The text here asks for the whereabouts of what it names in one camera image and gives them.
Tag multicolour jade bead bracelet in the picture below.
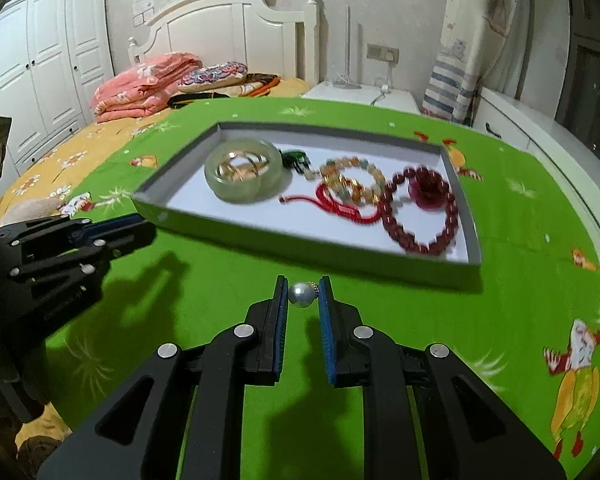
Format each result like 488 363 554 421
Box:
304 155 389 207

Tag white wardrobe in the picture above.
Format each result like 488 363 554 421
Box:
0 0 114 195

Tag yellow floral bedsheet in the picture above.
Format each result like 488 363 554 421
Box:
0 97 341 448

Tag red cord gold bead bracelet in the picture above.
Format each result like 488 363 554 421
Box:
278 181 384 226

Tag dark red wooden bead bracelet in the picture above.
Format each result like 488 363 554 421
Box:
377 164 461 257

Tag folded pink blanket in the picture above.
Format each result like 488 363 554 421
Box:
91 52 202 122

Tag white wooden headboard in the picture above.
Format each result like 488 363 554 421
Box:
128 0 321 86

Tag patterned blue red pillow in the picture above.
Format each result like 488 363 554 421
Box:
176 61 248 93

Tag beige plush towel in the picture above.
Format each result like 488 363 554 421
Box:
0 197 65 228

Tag white lamp stand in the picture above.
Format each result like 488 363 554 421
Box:
332 3 362 90

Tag grey shallow cardboard tray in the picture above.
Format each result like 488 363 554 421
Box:
132 122 482 292

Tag green cartoon print cloth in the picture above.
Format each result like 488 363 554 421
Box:
47 98 600 477

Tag pale green jade bangle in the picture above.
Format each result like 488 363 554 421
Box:
204 138 285 204

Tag white pearl earring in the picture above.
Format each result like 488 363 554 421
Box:
288 282 320 308

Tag white wall notice paper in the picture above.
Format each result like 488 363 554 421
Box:
132 0 155 27

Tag orange black folded cloth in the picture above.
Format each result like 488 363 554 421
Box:
168 74 280 110

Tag wall power socket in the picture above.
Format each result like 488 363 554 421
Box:
366 44 399 64

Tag sailboat print curtain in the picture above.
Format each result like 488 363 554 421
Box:
422 0 531 125

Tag gold ring ornament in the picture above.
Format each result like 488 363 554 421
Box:
215 150 270 182

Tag white nightstand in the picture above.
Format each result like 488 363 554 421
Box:
302 81 420 115

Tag dark red fabric rose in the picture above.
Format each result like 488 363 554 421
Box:
408 166 450 210

